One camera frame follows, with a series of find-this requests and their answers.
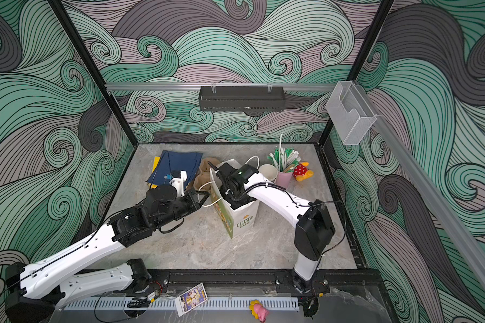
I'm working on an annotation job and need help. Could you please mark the black corner frame post left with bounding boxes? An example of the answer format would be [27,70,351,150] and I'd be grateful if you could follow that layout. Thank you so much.
[47,0,138,149]

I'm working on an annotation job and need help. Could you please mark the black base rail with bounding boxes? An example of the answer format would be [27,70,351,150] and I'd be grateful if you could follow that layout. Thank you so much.
[148,269,386,296]

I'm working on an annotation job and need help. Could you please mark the clear acrylic wall holder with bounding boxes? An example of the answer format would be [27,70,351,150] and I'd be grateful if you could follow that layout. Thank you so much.
[325,81,377,146]

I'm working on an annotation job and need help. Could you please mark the wrapped straws bundle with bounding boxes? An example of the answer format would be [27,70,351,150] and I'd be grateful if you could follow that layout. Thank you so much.
[268,133,301,173]

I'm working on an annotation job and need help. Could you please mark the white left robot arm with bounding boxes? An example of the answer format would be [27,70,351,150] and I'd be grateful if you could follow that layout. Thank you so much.
[5,184,210,322]

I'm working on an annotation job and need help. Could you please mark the black corner frame post right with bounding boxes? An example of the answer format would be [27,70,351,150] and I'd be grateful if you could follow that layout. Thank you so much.
[319,1,393,147]

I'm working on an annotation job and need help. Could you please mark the black corner frame post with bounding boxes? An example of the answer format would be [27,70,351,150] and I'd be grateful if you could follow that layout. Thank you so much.
[47,0,138,149]
[319,1,393,147]

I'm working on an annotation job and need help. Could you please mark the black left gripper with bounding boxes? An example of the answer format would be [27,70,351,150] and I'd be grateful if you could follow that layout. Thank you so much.
[154,188,210,231]

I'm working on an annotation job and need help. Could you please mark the white slotted cable duct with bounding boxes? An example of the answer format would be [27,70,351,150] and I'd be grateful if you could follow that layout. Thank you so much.
[64,296,300,312]

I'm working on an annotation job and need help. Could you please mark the aluminium wall rail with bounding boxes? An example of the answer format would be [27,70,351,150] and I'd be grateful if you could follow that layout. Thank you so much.
[105,82,335,92]

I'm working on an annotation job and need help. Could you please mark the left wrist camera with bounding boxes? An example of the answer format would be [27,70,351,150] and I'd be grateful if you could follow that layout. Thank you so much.
[164,170,187,197]

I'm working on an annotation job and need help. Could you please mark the pink yellow toy figure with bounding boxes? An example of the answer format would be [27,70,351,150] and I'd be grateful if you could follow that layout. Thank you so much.
[249,300,269,323]

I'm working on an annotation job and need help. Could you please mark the navy blue napkin stack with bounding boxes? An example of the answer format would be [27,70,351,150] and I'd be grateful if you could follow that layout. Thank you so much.
[147,150,203,187]

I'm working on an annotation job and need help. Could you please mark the brown cup sleeve pile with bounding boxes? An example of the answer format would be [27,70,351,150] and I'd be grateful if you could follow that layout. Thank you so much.
[193,157,220,191]

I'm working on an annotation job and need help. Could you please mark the stack of green paper cups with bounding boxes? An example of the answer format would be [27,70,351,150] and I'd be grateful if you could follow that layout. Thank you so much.
[258,164,278,182]

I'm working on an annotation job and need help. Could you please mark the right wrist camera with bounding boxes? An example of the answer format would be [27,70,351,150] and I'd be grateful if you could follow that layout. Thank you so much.
[216,162,238,184]

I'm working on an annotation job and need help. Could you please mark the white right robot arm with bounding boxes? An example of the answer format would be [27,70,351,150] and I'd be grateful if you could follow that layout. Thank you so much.
[210,162,335,293]

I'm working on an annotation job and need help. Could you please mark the red yellow plush toy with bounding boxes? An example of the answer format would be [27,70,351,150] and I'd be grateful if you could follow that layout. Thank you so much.
[293,161,314,182]

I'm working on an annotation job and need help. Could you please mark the black wall shelf tray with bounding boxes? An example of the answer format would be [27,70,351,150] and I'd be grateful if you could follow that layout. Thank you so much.
[198,87,286,112]

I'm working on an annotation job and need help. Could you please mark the colourful picture card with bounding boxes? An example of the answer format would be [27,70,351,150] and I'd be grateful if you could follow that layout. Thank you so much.
[174,283,208,317]

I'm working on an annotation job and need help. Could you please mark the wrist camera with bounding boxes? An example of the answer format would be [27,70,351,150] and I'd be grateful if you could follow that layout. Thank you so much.
[216,162,238,184]
[164,170,187,197]

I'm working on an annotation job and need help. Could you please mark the white paper takeout bag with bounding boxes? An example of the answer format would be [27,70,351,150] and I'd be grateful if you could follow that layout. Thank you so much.
[209,169,259,239]

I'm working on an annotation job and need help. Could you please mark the pink straw holder cup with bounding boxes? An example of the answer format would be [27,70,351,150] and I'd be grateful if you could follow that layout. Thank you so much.
[275,172,293,188]

